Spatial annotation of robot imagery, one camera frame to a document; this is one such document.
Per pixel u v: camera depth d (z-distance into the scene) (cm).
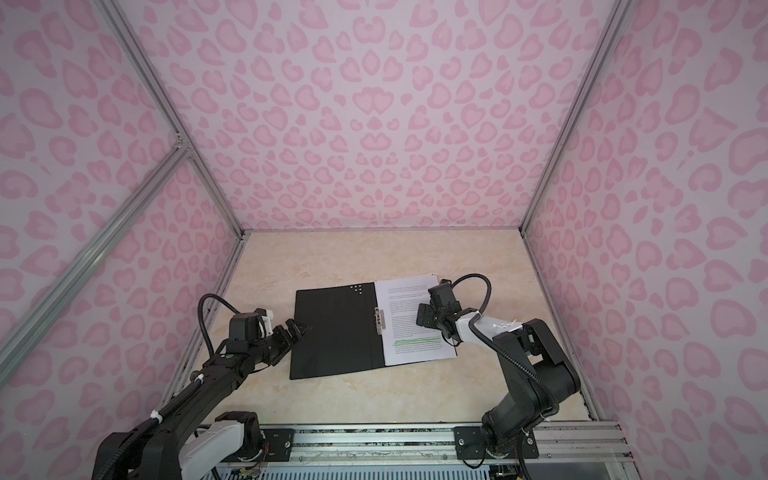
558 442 75
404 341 91
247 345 67
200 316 66
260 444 71
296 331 78
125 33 71
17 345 50
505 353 49
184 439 48
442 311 73
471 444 73
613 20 70
